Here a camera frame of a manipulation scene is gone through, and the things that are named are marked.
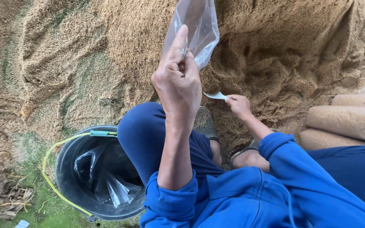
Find person's left hand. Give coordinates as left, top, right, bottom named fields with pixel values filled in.
left=151, top=25, right=203, bottom=127

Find person's right hand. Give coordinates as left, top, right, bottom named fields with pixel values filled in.
left=225, top=94, right=253, bottom=120

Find white plastic spoon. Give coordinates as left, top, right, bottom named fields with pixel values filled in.
left=203, top=91, right=229, bottom=101

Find clear plastic bag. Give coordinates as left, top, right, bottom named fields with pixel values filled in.
left=161, top=0, right=220, bottom=70

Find grey perforated clog shoe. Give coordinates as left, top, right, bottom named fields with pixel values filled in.
left=194, top=106, right=220, bottom=142
left=228, top=139, right=260, bottom=167

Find heap of brown sawdust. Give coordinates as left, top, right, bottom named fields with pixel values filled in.
left=0, top=0, right=365, bottom=165

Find blue hooded sweater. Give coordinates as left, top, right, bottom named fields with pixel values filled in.
left=139, top=132, right=365, bottom=228

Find blue trousers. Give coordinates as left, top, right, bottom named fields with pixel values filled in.
left=117, top=102, right=365, bottom=203

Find bundle of clear plastic bags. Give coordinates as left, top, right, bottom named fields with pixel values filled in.
left=74, top=144, right=142, bottom=209

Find black plastic bucket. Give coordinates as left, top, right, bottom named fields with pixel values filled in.
left=55, top=125, right=147, bottom=222

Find heap of dry leaves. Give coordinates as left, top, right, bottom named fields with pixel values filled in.
left=0, top=158, right=35, bottom=220

